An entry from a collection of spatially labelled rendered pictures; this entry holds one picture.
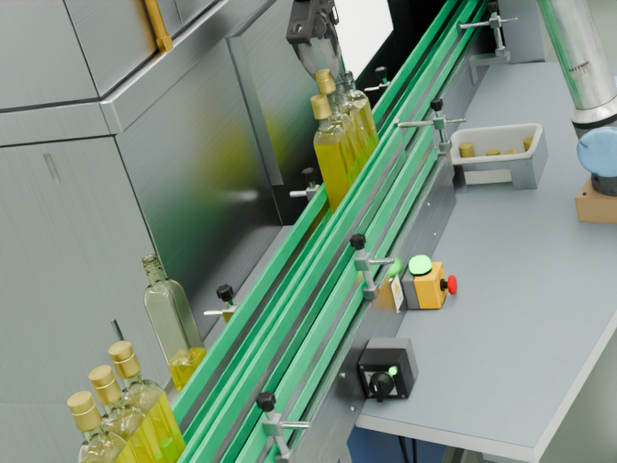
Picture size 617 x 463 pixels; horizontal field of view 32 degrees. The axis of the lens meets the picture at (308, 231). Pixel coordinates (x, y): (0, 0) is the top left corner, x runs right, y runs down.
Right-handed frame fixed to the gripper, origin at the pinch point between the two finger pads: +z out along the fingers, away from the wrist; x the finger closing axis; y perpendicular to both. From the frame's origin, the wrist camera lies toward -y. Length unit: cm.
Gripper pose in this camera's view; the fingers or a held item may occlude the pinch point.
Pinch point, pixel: (323, 75)
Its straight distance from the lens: 227.1
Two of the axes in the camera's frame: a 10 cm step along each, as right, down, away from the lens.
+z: 2.5, 8.6, 4.5
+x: -9.1, 0.4, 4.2
